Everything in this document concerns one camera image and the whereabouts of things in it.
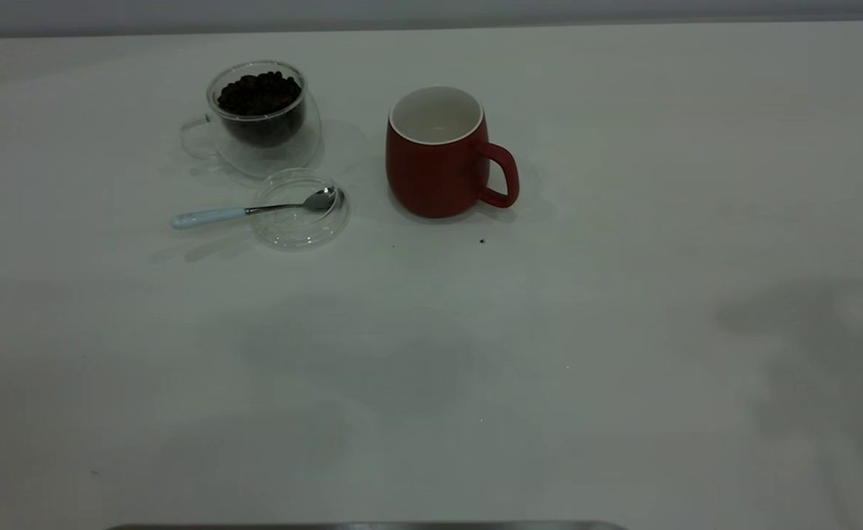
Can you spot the clear glass lid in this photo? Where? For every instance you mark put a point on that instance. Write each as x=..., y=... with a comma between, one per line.
x=299, y=230

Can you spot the clear glass cup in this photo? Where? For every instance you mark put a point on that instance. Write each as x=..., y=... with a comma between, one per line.
x=284, y=154

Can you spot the red ceramic mug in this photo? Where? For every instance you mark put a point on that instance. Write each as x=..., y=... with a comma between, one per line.
x=435, y=177

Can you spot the dark coffee beans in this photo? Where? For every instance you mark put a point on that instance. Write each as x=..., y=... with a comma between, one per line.
x=258, y=96

